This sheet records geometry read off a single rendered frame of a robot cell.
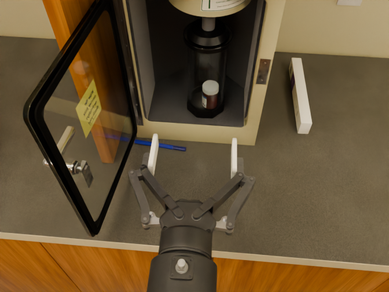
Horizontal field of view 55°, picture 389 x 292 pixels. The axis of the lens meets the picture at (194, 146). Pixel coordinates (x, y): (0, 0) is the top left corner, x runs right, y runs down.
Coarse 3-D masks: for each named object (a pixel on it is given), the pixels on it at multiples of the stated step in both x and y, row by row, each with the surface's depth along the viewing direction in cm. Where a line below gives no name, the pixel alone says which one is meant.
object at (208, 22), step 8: (192, 24) 80; (200, 24) 80; (208, 24) 77; (216, 24) 80; (224, 24) 80; (192, 32) 78; (200, 32) 78; (208, 32) 78; (216, 32) 78; (224, 32) 78; (192, 40) 78; (200, 40) 77; (208, 40) 77; (216, 40) 77; (224, 40) 78
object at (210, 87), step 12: (204, 48) 77; (216, 48) 77; (192, 60) 82; (204, 60) 81; (216, 60) 81; (192, 72) 85; (204, 72) 83; (216, 72) 84; (192, 84) 88; (204, 84) 86; (216, 84) 87; (192, 96) 92; (204, 96) 89; (216, 96) 90; (204, 108) 93
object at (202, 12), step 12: (168, 0) 74; (180, 0) 72; (192, 0) 70; (204, 0) 69; (216, 0) 69; (228, 0) 70; (240, 0) 71; (192, 12) 71; (204, 12) 71; (216, 12) 71; (228, 12) 71
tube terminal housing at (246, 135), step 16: (272, 0) 66; (272, 16) 68; (272, 32) 71; (272, 48) 74; (256, 64) 81; (256, 96) 85; (256, 112) 89; (144, 128) 98; (160, 128) 97; (176, 128) 97; (192, 128) 96; (208, 128) 96; (224, 128) 95; (240, 128) 94; (256, 128) 94; (240, 144) 100
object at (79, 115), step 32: (96, 0) 61; (96, 32) 63; (96, 64) 65; (32, 96) 48; (64, 96) 56; (96, 96) 67; (32, 128) 49; (64, 128) 57; (96, 128) 70; (128, 128) 88; (64, 160) 59; (96, 160) 72; (64, 192) 63; (96, 192) 75
